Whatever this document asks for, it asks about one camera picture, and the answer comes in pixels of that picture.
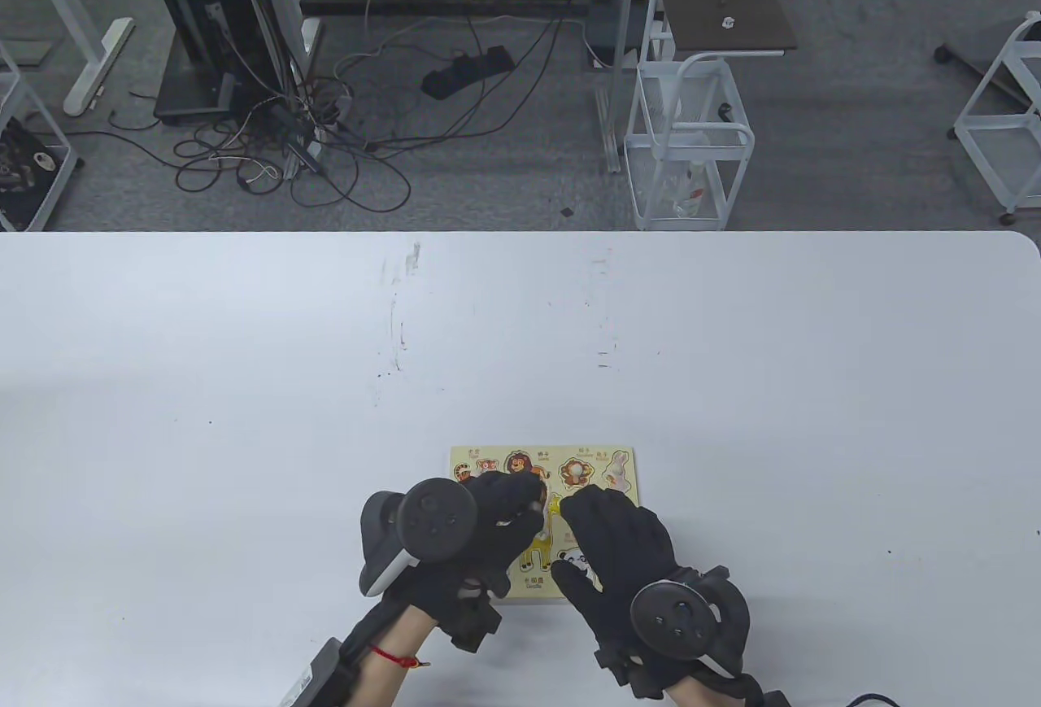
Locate person's right forearm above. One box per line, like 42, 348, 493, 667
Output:
667, 679, 749, 707

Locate tangle of black cables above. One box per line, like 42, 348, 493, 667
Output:
106, 48, 414, 214

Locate dark patterned bag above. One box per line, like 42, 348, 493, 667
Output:
0, 117, 66, 232

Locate black grey hand controller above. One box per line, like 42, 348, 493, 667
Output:
360, 478, 478, 598
630, 567, 751, 675

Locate clear spray bottle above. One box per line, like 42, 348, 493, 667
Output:
673, 162, 707, 220

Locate person's left hand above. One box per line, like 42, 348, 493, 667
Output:
381, 469, 546, 636

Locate black chair leg with caster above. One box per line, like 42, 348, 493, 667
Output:
934, 40, 1027, 107

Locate black power strip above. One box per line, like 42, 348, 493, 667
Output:
420, 45, 516, 101

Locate lion puzzle piece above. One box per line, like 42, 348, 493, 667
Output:
504, 451, 547, 508

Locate person's right hand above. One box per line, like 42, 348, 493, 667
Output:
551, 486, 765, 701

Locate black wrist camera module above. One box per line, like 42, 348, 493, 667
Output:
443, 577, 503, 652
594, 646, 651, 700

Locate white power strip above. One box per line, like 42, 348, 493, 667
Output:
281, 133, 326, 181

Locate white metal trolley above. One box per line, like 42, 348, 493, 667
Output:
950, 11, 1041, 225
623, 0, 756, 233
0, 40, 80, 233

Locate person's left forearm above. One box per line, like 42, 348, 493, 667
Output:
338, 605, 440, 707

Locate wooden animal puzzle frame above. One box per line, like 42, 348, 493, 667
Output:
450, 445, 643, 604

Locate red string bracelet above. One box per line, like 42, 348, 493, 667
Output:
370, 644, 432, 669

